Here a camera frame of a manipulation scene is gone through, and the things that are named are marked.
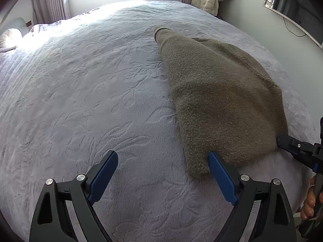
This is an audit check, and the brown knit sweater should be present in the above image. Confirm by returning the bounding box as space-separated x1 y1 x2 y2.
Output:
153 26 289 180

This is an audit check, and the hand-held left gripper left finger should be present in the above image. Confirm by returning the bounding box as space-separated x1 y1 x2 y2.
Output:
29 150 119 242

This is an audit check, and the white pillow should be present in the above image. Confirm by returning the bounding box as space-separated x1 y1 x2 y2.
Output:
0 28 23 53

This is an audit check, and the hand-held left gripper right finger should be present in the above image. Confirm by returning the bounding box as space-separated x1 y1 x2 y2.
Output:
207 152 298 242

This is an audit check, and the grey upholstered headboard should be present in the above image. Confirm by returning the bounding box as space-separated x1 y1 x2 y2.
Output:
0 17 29 37

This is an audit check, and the person's right hand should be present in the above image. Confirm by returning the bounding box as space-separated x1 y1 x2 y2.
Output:
300 176 323 220

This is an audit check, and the wall-mounted television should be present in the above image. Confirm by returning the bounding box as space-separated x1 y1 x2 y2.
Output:
262 0 323 49

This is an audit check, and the black television cable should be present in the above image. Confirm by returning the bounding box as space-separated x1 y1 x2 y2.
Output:
283 17 307 37

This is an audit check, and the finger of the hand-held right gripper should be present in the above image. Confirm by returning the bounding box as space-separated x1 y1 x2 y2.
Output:
276 133 316 169

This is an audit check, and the lavender embossed bed blanket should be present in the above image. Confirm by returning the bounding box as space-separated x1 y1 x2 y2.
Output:
0 0 320 242

